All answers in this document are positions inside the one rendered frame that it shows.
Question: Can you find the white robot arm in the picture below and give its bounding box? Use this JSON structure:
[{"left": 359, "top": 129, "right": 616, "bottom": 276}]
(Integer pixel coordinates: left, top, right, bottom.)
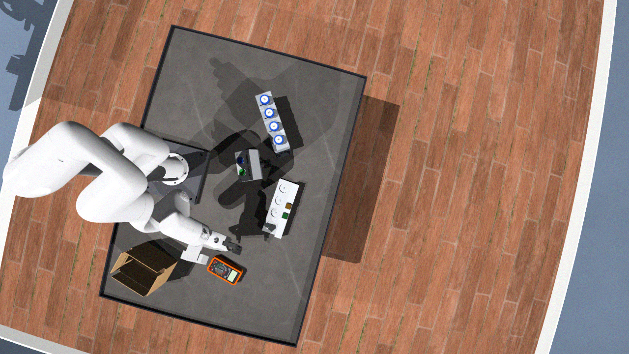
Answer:
[{"left": 3, "top": 121, "right": 210, "bottom": 265}]

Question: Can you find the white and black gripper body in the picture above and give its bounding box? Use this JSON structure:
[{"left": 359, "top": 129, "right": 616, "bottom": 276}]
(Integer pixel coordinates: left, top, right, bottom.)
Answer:
[{"left": 203, "top": 227, "right": 232, "bottom": 251}]

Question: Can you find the orange digital multimeter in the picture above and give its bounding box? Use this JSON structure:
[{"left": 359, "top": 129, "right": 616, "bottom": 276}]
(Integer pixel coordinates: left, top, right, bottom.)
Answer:
[{"left": 207, "top": 255, "right": 243, "bottom": 285}]

